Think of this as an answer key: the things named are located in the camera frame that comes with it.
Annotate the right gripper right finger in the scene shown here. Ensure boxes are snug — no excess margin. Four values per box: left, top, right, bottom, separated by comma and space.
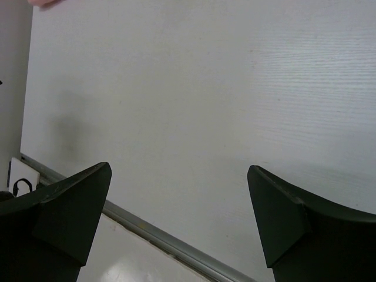
247, 165, 375, 281

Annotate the salmon pink t shirt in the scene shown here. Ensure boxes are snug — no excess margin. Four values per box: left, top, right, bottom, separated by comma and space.
28, 0, 60, 8

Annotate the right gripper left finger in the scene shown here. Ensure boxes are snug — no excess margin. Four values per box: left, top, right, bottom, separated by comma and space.
1, 162, 112, 281

